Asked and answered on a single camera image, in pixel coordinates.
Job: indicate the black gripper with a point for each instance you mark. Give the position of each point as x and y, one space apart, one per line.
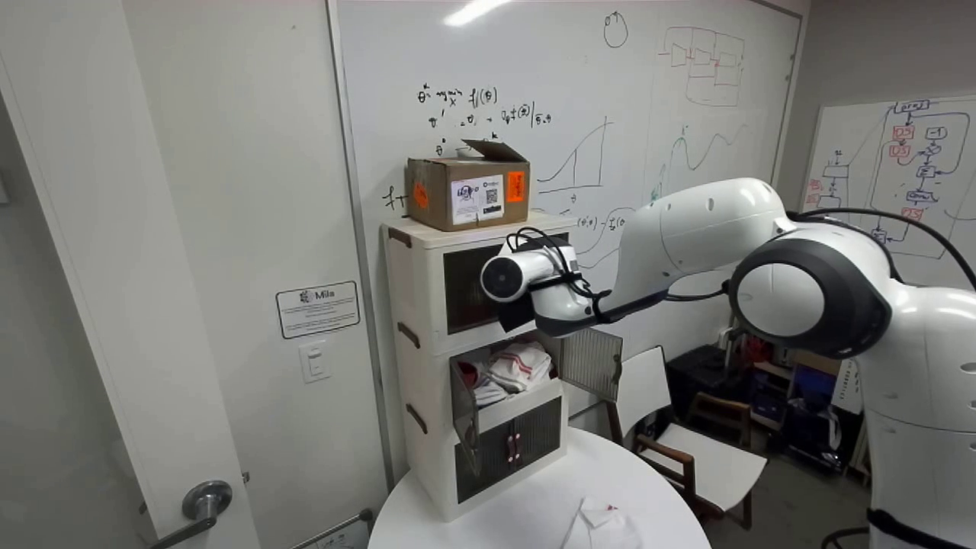
516 312

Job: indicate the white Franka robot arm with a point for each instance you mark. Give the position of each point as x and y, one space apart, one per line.
812 293

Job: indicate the white stacked storage cabinet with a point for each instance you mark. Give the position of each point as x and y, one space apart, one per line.
416 293

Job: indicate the white room door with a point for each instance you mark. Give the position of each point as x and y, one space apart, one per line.
91 253

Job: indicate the white cloth red stripes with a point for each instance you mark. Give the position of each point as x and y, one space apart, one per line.
521 364

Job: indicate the white cloth blue stripes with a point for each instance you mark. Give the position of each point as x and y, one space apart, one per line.
488 392

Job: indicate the cardboard box with orange stickers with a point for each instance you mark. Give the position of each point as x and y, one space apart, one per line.
461 192

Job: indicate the round white table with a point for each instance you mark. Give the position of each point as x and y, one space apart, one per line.
507 507

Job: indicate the crumpled white cloth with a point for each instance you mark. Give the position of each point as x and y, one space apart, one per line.
602 524

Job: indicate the wooden chair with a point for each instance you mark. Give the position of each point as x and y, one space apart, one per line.
701 474

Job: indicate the cluttered wooden shelf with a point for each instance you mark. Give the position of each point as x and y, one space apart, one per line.
803 405

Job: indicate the small whiteboard with drawings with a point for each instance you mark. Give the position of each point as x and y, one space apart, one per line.
917 154

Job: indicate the white wall sign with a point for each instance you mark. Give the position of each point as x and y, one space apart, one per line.
317 309

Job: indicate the white light switch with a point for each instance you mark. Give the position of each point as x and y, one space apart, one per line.
316 364

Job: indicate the large wall whiteboard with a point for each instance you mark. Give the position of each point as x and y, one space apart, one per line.
650 101

